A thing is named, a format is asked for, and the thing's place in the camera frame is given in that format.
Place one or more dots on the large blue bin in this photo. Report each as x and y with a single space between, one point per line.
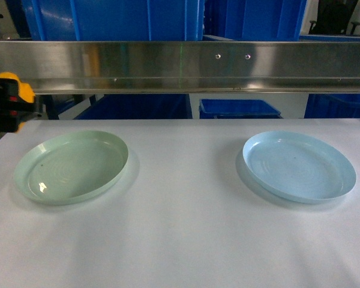
115 20
253 20

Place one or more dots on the pale green round plate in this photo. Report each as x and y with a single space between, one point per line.
71 168

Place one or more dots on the small blue bin lower centre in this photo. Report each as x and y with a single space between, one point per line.
236 109

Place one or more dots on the large blue bin upper left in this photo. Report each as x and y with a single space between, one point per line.
115 20

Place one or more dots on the blue bin lower right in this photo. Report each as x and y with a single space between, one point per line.
333 106

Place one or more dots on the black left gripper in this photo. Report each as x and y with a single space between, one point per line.
4 108

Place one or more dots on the stainless steel shelf rail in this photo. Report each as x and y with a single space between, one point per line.
132 67

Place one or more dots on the pale blue round plate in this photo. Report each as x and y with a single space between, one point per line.
298 167

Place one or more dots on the black office chair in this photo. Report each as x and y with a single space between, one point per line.
333 18

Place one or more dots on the large blue bin upper right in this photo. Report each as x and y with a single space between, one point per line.
253 20

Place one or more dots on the yellow two-stud toy block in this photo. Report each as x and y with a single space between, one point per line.
18 93

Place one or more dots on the blue bin lower left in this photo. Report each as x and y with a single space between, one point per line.
139 106

